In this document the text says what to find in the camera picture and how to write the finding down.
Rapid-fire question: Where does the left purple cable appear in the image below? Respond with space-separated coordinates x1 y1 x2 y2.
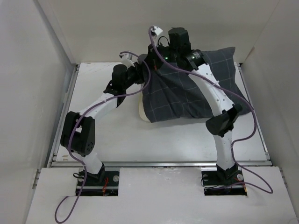
55 50 155 224

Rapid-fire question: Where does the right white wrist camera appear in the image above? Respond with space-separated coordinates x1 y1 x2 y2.
150 26 163 37

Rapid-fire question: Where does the cream yellow-edged pillow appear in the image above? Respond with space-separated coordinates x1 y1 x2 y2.
138 91 150 123

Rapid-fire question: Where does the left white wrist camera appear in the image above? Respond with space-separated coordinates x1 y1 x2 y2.
119 52 135 68

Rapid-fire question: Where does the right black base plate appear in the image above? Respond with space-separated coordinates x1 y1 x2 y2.
200 170 247 196

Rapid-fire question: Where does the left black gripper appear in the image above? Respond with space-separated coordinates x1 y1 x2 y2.
123 63 153 91

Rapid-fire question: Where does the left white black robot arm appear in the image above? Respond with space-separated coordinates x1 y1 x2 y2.
60 63 144 185

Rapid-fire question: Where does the aluminium front rail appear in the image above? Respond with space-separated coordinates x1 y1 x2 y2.
48 160 272 168

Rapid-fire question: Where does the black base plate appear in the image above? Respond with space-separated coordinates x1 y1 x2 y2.
81 171 120 196
200 170 247 196

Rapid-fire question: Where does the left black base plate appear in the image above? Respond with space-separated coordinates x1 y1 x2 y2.
81 171 120 196

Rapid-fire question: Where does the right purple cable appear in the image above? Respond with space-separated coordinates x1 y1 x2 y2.
148 26 274 194

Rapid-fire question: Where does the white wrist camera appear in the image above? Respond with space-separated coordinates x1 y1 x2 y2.
150 26 163 37
119 52 135 68

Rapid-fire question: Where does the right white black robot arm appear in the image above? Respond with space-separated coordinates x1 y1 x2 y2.
149 26 242 185

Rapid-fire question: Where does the purple cable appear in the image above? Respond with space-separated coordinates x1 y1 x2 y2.
148 26 274 194
55 50 155 224

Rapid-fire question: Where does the dark grey checked pillowcase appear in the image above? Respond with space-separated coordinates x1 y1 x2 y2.
142 47 250 123

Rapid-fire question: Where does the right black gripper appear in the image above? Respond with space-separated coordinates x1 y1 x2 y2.
139 41 178 71

